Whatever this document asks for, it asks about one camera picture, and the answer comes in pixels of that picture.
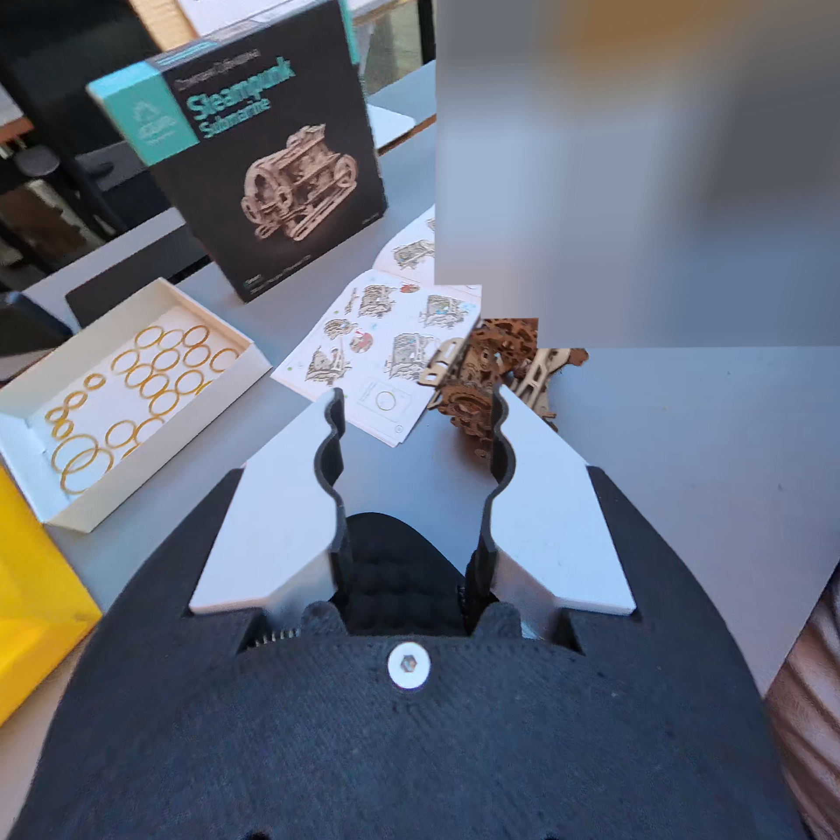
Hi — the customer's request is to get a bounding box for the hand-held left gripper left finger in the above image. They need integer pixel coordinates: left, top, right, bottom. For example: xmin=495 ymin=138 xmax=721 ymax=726
xmin=189 ymin=387 xmax=348 ymax=616

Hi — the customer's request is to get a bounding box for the dark grey desk panel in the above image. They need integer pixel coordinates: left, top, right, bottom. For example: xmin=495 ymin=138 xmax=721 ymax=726
xmin=66 ymin=259 xmax=179 ymax=329

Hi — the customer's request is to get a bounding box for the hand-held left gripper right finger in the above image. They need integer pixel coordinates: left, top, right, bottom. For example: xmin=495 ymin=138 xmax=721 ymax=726
xmin=463 ymin=385 xmax=637 ymax=632

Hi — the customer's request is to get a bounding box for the person's ribbed garment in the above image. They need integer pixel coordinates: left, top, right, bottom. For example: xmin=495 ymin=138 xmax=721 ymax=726
xmin=764 ymin=577 xmax=840 ymax=840

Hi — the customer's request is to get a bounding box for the wooden mechanical model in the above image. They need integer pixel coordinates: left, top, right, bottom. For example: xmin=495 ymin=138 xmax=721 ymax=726
xmin=420 ymin=318 xmax=589 ymax=460

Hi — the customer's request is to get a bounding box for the black office chair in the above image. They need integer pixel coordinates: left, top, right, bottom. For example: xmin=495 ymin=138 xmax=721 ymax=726
xmin=0 ymin=0 xmax=161 ymax=270

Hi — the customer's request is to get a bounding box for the group of tan rubber bands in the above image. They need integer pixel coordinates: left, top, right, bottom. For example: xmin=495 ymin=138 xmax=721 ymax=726
xmin=45 ymin=325 xmax=240 ymax=494

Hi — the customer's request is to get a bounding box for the illustrated instruction booklet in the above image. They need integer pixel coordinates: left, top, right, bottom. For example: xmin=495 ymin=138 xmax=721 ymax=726
xmin=271 ymin=203 xmax=483 ymax=448

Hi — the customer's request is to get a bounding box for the black puzzle box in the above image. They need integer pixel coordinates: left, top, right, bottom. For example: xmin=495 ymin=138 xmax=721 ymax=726
xmin=87 ymin=0 xmax=389 ymax=304

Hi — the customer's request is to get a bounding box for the yellow plastic bin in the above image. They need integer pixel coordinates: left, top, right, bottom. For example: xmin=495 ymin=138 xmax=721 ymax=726
xmin=0 ymin=467 xmax=102 ymax=726

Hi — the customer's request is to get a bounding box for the white cardboard tray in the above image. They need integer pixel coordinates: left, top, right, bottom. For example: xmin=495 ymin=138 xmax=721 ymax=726
xmin=0 ymin=277 xmax=273 ymax=534

